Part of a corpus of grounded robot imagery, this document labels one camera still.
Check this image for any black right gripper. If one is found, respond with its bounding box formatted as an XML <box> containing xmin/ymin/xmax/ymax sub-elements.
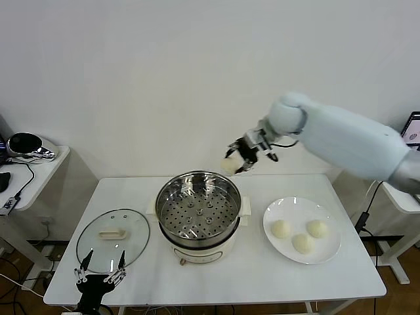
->
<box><xmin>224</xmin><ymin>136</ymin><xmax>263</xmax><ymax>174</ymax></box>

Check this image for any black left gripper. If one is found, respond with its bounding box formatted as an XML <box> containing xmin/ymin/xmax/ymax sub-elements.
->
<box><xmin>73</xmin><ymin>248</ymin><xmax>127</xmax><ymax>310</ymax></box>

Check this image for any round glass pot lid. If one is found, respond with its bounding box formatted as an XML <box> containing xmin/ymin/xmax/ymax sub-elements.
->
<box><xmin>76</xmin><ymin>207</ymin><xmax>151</xmax><ymax>274</ymax></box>

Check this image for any white steamed baozi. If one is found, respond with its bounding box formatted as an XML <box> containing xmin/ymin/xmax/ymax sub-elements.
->
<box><xmin>291</xmin><ymin>233</ymin><xmax>316</xmax><ymax>255</ymax></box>
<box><xmin>305</xmin><ymin>220</ymin><xmax>329</xmax><ymax>239</ymax></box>
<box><xmin>220</xmin><ymin>156</ymin><xmax>245</xmax><ymax>175</ymax></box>
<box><xmin>270</xmin><ymin>220</ymin><xmax>292</xmax><ymax>240</ymax></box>

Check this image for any perforated steel steamer basket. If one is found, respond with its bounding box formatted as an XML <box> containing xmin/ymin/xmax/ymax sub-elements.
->
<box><xmin>155</xmin><ymin>170</ymin><xmax>242</xmax><ymax>249</ymax></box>

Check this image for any cream electric cooking pot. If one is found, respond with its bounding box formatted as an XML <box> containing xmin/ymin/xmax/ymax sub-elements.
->
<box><xmin>146</xmin><ymin>196</ymin><xmax>253</xmax><ymax>267</ymax></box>

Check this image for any small grey usb hub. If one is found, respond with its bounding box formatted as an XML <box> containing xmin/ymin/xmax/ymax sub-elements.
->
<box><xmin>0</xmin><ymin>196</ymin><xmax>19</xmax><ymax>216</ymax></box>

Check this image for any round white plate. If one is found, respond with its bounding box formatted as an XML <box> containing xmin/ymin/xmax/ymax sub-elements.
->
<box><xmin>262</xmin><ymin>196</ymin><xmax>342</xmax><ymax>266</ymax></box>

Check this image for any dark laptop edge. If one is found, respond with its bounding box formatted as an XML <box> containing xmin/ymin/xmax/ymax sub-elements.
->
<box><xmin>0</xmin><ymin>113</ymin><xmax>14</xmax><ymax>167</ymax></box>

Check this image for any white side desk with label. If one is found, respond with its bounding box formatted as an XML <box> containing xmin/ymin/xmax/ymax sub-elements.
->
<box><xmin>333</xmin><ymin>163</ymin><xmax>420</xmax><ymax>285</ymax></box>

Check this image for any open grey laptop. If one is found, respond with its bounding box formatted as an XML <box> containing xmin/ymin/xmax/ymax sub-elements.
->
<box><xmin>400</xmin><ymin>111</ymin><xmax>420</xmax><ymax>147</ymax></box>

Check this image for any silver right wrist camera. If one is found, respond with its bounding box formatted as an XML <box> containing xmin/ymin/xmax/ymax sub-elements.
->
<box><xmin>247</xmin><ymin>129</ymin><xmax>280</xmax><ymax>162</ymax></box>

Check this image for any thin black desk cable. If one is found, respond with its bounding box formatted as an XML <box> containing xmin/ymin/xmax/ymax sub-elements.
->
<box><xmin>5</xmin><ymin>157</ymin><xmax>36</xmax><ymax>201</ymax></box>

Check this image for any black cable with adapter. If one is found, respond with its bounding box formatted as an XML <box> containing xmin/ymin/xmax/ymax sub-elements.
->
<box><xmin>356</xmin><ymin>180</ymin><xmax>385</xmax><ymax>266</ymax></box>

